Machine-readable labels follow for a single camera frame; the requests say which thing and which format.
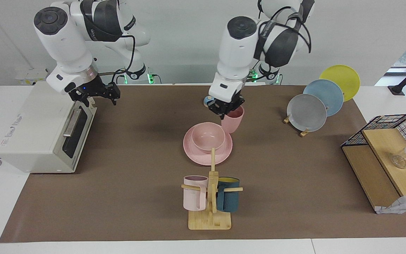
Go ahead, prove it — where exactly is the pink handleless cup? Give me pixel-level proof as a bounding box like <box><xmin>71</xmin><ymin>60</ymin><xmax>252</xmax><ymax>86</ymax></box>
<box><xmin>221</xmin><ymin>105</ymin><xmax>245</xmax><ymax>134</ymax></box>

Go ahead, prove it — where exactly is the pink bowl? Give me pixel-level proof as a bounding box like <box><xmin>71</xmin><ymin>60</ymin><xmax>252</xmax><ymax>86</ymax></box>
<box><xmin>192</xmin><ymin>122</ymin><xmax>226</xmax><ymax>152</ymax></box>

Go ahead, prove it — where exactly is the pink speckled plate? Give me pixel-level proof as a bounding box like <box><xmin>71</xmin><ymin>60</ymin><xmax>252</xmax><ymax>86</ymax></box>
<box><xmin>183</xmin><ymin>126</ymin><xmax>233</xmax><ymax>166</ymax></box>

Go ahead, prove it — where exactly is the white socket box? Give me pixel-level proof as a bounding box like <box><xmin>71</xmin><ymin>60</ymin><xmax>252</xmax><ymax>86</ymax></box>
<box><xmin>15</xmin><ymin>69</ymin><xmax>49</xmax><ymax>85</ymax></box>

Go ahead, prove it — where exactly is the beige toaster oven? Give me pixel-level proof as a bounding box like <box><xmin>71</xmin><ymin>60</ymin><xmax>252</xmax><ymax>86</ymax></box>
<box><xmin>0</xmin><ymin>81</ymin><xmax>98</xmax><ymax>174</ymax></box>

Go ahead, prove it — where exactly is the grey plate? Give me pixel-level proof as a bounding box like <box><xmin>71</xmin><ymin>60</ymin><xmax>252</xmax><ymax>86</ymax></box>
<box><xmin>287</xmin><ymin>94</ymin><xmax>327</xmax><ymax>132</ymax></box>

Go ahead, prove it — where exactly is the wooden plate rack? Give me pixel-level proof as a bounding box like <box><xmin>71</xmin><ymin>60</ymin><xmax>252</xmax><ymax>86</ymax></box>
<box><xmin>283</xmin><ymin>113</ymin><xmax>311</xmax><ymax>138</ymax></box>

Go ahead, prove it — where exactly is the dark teal mug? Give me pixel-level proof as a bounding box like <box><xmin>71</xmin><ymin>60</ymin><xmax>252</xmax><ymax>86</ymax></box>
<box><xmin>216</xmin><ymin>177</ymin><xmax>241</xmax><ymax>213</ymax></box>

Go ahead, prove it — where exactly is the light blue plate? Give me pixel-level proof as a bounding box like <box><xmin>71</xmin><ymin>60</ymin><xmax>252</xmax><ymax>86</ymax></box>
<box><xmin>303</xmin><ymin>79</ymin><xmax>344</xmax><ymax>117</ymax></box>

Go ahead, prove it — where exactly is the pale pink mug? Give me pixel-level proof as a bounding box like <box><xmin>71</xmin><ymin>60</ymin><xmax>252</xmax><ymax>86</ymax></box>
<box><xmin>183</xmin><ymin>175</ymin><xmax>209</xmax><ymax>211</ymax></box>

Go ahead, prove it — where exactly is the brown table mat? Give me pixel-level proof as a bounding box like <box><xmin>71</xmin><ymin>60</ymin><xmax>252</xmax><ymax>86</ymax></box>
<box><xmin>0</xmin><ymin>85</ymin><xmax>406</xmax><ymax>243</ymax></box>

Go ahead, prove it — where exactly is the wooden mug tree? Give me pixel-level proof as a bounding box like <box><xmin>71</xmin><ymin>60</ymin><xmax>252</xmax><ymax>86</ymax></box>
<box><xmin>181</xmin><ymin>147</ymin><xmax>243</xmax><ymax>230</ymax></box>

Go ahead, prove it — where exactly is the yellow plate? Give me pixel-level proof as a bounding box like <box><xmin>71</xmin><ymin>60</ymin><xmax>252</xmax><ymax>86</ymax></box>
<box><xmin>319</xmin><ymin>65</ymin><xmax>361</xmax><ymax>102</ymax></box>

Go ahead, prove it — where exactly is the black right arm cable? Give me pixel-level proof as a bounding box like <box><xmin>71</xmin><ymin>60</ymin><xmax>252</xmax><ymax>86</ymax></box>
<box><xmin>96</xmin><ymin>34</ymin><xmax>137</xmax><ymax>77</ymax></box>

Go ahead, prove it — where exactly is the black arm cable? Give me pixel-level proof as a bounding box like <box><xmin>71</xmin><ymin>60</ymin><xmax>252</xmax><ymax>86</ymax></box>
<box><xmin>96</xmin><ymin>34</ymin><xmax>137</xmax><ymax>77</ymax></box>
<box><xmin>258</xmin><ymin>0</ymin><xmax>312</xmax><ymax>86</ymax></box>

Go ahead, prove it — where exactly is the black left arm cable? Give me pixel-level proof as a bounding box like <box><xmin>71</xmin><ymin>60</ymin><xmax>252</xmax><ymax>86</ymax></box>
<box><xmin>258</xmin><ymin>0</ymin><xmax>312</xmax><ymax>86</ymax></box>

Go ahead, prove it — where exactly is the wooden shelf with wire basket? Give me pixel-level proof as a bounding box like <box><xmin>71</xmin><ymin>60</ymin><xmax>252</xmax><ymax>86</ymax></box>
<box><xmin>341</xmin><ymin>114</ymin><xmax>406</xmax><ymax>214</ymax></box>

